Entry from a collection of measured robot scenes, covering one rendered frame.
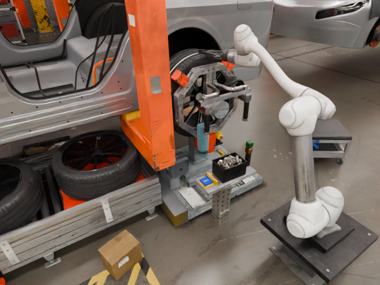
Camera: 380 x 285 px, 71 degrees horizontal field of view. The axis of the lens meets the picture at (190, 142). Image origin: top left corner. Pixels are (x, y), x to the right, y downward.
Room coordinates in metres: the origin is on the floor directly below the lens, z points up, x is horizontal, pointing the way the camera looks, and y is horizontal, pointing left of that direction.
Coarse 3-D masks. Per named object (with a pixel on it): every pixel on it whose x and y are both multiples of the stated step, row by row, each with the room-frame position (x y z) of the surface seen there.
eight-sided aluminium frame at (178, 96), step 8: (208, 64) 1.86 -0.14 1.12; (216, 64) 1.88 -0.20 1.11; (192, 72) 1.76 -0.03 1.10; (200, 72) 1.76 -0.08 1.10; (208, 72) 1.79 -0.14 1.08; (224, 72) 1.87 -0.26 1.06; (192, 80) 1.73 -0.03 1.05; (184, 88) 1.69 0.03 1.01; (176, 96) 1.68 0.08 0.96; (176, 104) 1.71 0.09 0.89; (232, 104) 1.93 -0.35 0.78; (176, 112) 1.71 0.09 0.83; (232, 112) 1.92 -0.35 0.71; (176, 120) 1.69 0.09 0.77; (224, 120) 1.88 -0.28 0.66; (184, 128) 1.69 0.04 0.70; (192, 128) 1.73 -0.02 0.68; (216, 128) 1.84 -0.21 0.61
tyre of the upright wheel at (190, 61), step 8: (176, 56) 1.97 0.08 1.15; (184, 56) 1.92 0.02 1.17; (192, 56) 1.88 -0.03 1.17; (200, 56) 1.87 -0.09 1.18; (184, 64) 1.81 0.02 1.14; (192, 64) 1.83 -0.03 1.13; (200, 64) 1.86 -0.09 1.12; (184, 72) 1.79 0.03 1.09; (232, 72) 2.01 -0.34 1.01; (176, 88) 1.76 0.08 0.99; (216, 120) 1.94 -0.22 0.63; (176, 128) 1.75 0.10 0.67; (192, 136) 1.82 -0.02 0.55
